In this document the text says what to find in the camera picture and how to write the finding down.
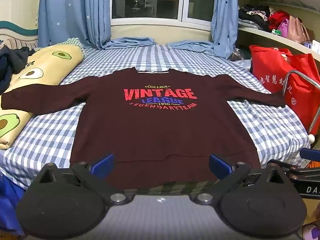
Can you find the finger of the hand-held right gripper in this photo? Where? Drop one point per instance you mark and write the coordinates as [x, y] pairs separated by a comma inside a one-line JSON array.
[[302, 170], [311, 153]]

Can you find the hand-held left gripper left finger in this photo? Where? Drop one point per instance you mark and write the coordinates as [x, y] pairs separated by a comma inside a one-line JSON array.
[[103, 165]]

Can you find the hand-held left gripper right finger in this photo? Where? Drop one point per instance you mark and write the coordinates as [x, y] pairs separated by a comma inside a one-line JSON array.
[[220, 166]]

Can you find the dark maroon printed sweatshirt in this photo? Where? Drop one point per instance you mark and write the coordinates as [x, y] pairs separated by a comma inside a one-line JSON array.
[[160, 130]]

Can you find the dark navy clothes pile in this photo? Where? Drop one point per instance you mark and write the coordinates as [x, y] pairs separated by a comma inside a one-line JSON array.
[[10, 65]]

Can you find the dark folded clothes pile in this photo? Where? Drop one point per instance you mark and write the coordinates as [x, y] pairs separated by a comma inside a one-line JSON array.
[[252, 17]]

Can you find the blue white checked bed sheet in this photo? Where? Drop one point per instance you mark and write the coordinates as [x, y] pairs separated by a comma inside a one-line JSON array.
[[50, 135]]

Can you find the red tote bag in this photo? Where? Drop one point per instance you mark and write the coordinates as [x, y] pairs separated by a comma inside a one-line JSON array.
[[267, 67]]

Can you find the blue cloth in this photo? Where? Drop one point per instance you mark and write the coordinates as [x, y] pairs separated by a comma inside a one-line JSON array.
[[10, 200]]

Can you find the clear plastic bag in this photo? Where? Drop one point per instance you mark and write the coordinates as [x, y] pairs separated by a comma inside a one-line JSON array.
[[240, 55]]

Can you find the yellow avocado print pillow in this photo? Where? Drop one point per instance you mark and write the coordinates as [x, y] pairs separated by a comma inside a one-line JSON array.
[[45, 65]]

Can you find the pale pink bag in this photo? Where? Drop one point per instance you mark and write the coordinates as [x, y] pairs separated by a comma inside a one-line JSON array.
[[296, 30]]

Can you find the green checked pillow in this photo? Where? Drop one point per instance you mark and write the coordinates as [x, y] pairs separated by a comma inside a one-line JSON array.
[[75, 42]]

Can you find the small green white box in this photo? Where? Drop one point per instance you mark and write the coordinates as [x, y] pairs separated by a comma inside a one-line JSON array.
[[276, 32]]

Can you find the magenta handbag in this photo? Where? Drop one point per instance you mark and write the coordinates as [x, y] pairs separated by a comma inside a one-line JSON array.
[[283, 28]]

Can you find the red garment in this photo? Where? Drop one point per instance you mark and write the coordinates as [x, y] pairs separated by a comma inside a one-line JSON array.
[[278, 18]]

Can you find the blue star print curtain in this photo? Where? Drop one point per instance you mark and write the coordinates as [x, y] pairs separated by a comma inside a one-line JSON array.
[[223, 12], [70, 12]]

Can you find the headboard with teal wave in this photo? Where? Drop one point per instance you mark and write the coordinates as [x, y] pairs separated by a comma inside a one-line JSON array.
[[15, 33]]

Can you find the white framed window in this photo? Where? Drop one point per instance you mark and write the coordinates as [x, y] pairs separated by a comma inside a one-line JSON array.
[[150, 0]]

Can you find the grey metal tube frame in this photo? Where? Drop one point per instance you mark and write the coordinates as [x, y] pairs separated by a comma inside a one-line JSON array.
[[300, 72]]

